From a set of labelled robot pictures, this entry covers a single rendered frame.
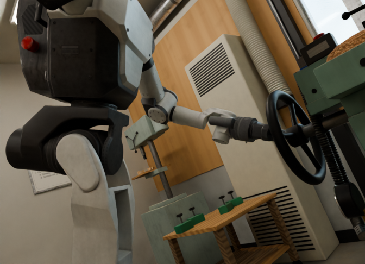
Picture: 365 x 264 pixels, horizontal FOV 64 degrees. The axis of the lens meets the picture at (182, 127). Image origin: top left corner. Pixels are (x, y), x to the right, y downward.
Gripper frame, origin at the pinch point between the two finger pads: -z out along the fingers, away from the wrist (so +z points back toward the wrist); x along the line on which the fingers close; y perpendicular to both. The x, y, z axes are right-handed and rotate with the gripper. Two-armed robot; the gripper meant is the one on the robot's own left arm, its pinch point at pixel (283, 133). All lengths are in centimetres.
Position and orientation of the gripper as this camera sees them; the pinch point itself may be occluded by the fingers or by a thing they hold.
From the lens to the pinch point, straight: 103.4
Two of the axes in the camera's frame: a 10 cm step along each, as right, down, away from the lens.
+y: 0.8, -9.9, -0.8
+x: -6.3, 0.1, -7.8
